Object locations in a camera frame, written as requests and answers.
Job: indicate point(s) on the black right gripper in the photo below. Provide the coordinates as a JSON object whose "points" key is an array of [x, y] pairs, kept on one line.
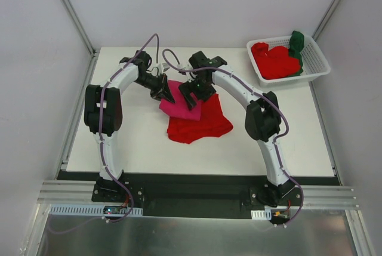
{"points": [[188, 91]]}

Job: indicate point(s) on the red t shirt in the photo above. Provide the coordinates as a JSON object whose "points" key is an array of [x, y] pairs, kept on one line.
{"points": [[275, 63], [212, 123]]}

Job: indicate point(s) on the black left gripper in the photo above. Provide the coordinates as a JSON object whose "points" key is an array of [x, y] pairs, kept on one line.
{"points": [[159, 88]]}

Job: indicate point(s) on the black centre base bar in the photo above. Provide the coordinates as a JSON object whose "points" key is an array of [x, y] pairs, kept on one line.
{"points": [[196, 196]]}

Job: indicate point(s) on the aluminium left frame rail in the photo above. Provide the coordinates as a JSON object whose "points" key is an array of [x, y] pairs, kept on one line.
{"points": [[79, 101]]}

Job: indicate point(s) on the white cable duct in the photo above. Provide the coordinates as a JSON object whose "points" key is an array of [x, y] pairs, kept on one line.
{"points": [[261, 215], [88, 210]]}

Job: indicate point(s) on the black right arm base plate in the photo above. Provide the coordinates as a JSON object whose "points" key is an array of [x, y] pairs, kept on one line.
{"points": [[274, 196]]}

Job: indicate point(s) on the aluminium front frame rail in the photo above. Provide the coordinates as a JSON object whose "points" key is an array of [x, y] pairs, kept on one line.
{"points": [[315, 197]]}

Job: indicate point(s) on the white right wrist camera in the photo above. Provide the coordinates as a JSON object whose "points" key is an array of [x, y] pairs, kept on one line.
{"points": [[184, 68]]}

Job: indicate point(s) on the white plastic laundry basket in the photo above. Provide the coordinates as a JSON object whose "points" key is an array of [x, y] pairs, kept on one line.
{"points": [[314, 62]]}

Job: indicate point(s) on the red t shirt in basket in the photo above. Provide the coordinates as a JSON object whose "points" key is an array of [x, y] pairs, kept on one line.
{"points": [[275, 63]]}

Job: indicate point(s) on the magenta t shirt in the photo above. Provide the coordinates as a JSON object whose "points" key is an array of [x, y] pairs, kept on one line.
{"points": [[179, 109]]}

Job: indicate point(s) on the white right cable duct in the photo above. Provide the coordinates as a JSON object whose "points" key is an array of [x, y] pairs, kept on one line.
{"points": [[261, 215]]}

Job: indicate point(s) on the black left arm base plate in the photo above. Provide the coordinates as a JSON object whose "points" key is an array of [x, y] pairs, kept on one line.
{"points": [[119, 193]]}

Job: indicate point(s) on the white left cable duct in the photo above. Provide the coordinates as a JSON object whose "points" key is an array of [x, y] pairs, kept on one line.
{"points": [[88, 210]]}

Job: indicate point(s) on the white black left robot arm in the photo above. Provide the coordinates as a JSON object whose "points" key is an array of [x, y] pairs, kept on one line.
{"points": [[103, 113]]}

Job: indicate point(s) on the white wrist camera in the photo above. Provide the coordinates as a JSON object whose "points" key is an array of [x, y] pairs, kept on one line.
{"points": [[162, 68], [184, 68]]}

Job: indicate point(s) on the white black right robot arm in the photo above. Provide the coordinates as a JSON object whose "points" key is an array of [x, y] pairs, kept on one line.
{"points": [[262, 116]]}

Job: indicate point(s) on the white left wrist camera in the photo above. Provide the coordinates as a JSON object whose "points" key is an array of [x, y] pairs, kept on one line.
{"points": [[162, 68]]}

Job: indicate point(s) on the green t shirt in basket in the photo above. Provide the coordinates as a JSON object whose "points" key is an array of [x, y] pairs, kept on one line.
{"points": [[296, 45]]}

